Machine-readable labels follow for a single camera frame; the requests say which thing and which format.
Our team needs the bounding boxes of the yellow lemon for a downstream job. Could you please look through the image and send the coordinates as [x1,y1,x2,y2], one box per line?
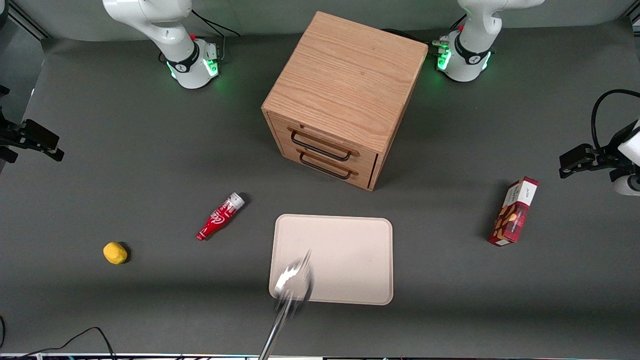
[103,242,129,265]

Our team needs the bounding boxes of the black cable behind cabinet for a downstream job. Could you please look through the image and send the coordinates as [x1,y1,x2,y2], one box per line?
[381,28,442,47]

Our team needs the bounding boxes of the black arm base cable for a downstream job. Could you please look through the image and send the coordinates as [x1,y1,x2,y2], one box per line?
[191,9,241,62]

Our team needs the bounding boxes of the black looped gripper cable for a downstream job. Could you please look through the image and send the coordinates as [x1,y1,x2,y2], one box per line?
[591,89,640,151]

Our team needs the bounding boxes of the oak wooden drawer cabinet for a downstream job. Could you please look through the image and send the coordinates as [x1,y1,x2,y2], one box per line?
[261,11,430,192]

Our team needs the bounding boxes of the beige plastic tray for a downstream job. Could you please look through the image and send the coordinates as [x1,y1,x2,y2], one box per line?
[268,214,394,306]

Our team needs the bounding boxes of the red cola bottle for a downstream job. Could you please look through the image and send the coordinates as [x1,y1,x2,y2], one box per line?
[195,192,247,242]

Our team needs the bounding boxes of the oak drawer front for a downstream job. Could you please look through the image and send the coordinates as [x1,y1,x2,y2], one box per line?
[268,112,379,171]
[276,141,376,191]

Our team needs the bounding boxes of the dark metal drawer handle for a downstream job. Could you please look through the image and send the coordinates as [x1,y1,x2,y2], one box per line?
[290,130,353,162]
[298,151,353,181]

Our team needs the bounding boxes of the red biscuit box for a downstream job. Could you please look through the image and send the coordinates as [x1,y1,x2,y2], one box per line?
[488,176,540,247]

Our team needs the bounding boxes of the black cable on table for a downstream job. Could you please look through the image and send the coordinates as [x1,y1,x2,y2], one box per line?
[0,316,117,360]

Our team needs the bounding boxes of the aluminium frame rail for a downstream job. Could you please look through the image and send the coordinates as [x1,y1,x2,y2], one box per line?
[0,0,52,41]

